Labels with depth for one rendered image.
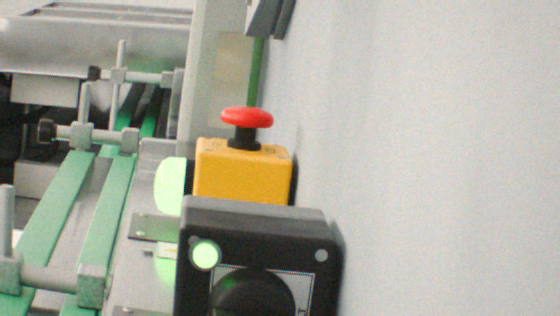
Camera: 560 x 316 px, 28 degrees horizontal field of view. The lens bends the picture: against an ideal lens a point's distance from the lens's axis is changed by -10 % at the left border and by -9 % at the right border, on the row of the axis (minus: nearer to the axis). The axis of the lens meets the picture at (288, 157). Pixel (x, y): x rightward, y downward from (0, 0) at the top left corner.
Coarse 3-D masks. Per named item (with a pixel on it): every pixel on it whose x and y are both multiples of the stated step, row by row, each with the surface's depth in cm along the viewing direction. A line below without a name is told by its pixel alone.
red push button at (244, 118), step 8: (224, 112) 92; (232, 112) 91; (240, 112) 91; (248, 112) 91; (256, 112) 91; (264, 112) 92; (224, 120) 92; (232, 120) 91; (240, 120) 91; (248, 120) 91; (256, 120) 91; (264, 120) 91; (272, 120) 92; (240, 128) 92; (248, 128) 92; (240, 136) 92; (248, 136) 92
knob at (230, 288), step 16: (240, 272) 61; (256, 272) 61; (272, 272) 62; (224, 288) 60; (240, 288) 60; (256, 288) 60; (272, 288) 60; (288, 288) 61; (208, 304) 61; (224, 304) 60; (240, 304) 60; (256, 304) 60; (272, 304) 60; (288, 304) 60
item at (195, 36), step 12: (204, 0) 137; (204, 12) 138; (192, 24) 137; (192, 36) 137; (192, 48) 137; (192, 60) 137; (192, 72) 138; (192, 84) 139; (192, 96) 139; (180, 108) 139; (192, 108) 139; (180, 120) 139; (180, 132) 139
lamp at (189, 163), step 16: (176, 160) 92; (192, 160) 92; (160, 176) 91; (176, 176) 91; (192, 176) 91; (160, 192) 91; (176, 192) 91; (192, 192) 91; (160, 208) 92; (176, 208) 92
